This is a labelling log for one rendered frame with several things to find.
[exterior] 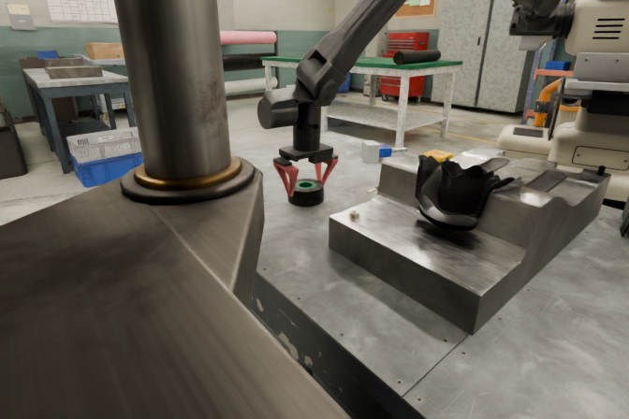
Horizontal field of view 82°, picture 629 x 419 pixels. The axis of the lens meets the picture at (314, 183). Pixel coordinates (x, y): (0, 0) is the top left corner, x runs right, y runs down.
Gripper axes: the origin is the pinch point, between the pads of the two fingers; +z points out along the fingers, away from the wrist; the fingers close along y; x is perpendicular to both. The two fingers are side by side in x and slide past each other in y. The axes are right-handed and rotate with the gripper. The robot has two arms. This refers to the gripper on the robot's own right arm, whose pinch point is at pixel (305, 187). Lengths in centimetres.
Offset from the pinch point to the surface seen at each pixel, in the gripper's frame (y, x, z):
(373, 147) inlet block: -30.4, -8.0, -2.1
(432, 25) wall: -559, -356, -51
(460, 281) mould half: 8.5, 41.3, -4.1
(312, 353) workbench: 20.0, 27.7, 11.6
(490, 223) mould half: -3.2, 38.4, -7.1
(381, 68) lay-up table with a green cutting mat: -250, -198, -1
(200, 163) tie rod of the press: 37, 36, -23
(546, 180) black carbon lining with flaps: -29.6, 36.1, -6.5
